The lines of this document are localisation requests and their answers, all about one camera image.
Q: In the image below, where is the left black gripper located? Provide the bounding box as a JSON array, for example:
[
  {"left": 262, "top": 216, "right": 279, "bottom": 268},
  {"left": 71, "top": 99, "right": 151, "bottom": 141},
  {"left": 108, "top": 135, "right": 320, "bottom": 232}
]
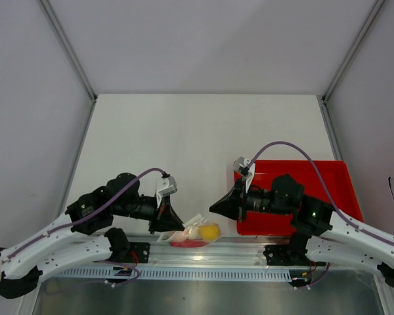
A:
[{"left": 113, "top": 191, "right": 185, "bottom": 235}]

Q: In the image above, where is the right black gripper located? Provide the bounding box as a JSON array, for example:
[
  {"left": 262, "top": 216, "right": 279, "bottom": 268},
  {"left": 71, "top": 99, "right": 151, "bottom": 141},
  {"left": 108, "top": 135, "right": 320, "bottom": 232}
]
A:
[{"left": 209, "top": 177, "right": 292, "bottom": 224}]

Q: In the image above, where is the white egg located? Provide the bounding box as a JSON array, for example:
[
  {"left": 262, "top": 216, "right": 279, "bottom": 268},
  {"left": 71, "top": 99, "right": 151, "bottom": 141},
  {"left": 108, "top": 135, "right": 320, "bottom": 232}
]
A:
[
  {"left": 187, "top": 227, "right": 201, "bottom": 240},
  {"left": 177, "top": 231, "right": 188, "bottom": 242}
]

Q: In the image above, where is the clear zip top bag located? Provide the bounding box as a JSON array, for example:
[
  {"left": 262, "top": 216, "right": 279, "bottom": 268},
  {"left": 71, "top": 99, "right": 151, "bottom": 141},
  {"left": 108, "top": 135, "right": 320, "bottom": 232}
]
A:
[{"left": 157, "top": 215, "right": 221, "bottom": 249}]

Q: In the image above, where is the yellow toy pepper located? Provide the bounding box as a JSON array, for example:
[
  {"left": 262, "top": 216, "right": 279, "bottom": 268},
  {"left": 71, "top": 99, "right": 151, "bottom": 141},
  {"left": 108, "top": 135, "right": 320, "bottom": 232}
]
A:
[{"left": 198, "top": 223, "right": 221, "bottom": 243}]

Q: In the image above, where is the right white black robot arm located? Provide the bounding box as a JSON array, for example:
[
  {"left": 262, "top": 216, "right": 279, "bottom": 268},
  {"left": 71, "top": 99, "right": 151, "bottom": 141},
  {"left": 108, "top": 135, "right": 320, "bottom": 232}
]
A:
[{"left": 209, "top": 174, "right": 394, "bottom": 288}]

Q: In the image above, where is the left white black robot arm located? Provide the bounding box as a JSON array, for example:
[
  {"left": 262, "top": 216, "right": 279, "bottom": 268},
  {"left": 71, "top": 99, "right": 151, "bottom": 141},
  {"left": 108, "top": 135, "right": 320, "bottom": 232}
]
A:
[{"left": 0, "top": 173, "right": 185, "bottom": 299}]

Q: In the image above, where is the red plastic tray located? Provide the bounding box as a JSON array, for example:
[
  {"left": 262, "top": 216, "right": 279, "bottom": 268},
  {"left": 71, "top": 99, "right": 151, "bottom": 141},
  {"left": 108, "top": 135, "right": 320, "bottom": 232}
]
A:
[{"left": 236, "top": 160, "right": 363, "bottom": 236}]

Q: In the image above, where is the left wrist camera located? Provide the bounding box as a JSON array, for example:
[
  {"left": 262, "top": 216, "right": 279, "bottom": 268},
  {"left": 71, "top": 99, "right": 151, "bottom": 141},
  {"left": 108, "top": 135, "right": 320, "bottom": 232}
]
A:
[{"left": 155, "top": 173, "right": 177, "bottom": 207}]

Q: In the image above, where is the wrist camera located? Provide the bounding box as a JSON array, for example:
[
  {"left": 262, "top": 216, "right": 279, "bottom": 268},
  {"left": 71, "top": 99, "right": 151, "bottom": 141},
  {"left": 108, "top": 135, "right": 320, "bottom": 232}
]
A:
[
  {"left": 233, "top": 157, "right": 255, "bottom": 193},
  {"left": 155, "top": 173, "right": 177, "bottom": 207}
]

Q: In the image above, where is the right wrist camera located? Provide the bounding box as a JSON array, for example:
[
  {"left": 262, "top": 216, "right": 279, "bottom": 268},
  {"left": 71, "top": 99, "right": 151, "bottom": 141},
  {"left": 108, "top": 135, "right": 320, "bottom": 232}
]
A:
[{"left": 233, "top": 157, "right": 255, "bottom": 193}]

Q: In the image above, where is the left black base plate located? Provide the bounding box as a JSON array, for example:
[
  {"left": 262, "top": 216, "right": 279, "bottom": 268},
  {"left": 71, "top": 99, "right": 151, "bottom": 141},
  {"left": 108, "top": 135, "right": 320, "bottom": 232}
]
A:
[{"left": 120, "top": 242, "right": 150, "bottom": 264}]

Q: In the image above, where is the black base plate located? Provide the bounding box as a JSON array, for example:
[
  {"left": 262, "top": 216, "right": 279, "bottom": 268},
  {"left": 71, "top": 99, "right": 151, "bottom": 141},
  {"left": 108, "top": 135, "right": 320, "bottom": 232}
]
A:
[
  {"left": 263, "top": 244, "right": 326, "bottom": 266},
  {"left": 120, "top": 242, "right": 150, "bottom": 264}
]

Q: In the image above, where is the aluminium mounting rail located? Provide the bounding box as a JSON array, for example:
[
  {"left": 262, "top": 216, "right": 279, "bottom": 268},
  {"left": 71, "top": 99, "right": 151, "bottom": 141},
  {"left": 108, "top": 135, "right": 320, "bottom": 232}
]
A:
[{"left": 127, "top": 235, "right": 290, "bottom": 268}]

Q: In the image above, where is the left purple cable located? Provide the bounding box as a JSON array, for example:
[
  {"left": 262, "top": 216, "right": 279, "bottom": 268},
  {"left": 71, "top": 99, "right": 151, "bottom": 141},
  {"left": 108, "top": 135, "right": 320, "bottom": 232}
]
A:
[{"left": 6, "top": 167, "right": 171, "bottom": 288}]

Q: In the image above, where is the purple cable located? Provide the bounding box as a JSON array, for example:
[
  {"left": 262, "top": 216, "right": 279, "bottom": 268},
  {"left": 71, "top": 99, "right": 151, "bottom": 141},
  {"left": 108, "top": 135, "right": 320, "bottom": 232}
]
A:
[
  {"left": 6, "top": 167, "right": 171, "bottom": 288},
  {"left": 246, "top": 140, "right": 394, "bottom": 289}
]

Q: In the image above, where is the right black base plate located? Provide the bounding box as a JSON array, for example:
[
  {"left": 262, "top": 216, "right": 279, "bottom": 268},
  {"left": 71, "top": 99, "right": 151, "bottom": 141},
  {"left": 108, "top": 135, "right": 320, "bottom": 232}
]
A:
[{"left": 263, "top": 244, "right": 326, "bottom": 266}]

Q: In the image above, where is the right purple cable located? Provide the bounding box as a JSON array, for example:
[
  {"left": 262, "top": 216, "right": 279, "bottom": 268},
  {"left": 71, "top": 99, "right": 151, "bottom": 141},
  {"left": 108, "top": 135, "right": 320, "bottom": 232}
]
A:
[{"left": 246, "top": 140, "right": 394, "bottom": 289}]

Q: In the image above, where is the white slotted cable duct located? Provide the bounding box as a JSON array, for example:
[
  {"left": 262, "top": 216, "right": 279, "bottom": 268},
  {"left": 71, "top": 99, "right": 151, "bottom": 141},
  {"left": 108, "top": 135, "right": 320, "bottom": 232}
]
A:
[{"left": 56, "top": 265, "right": 292, "bottom": 282}]

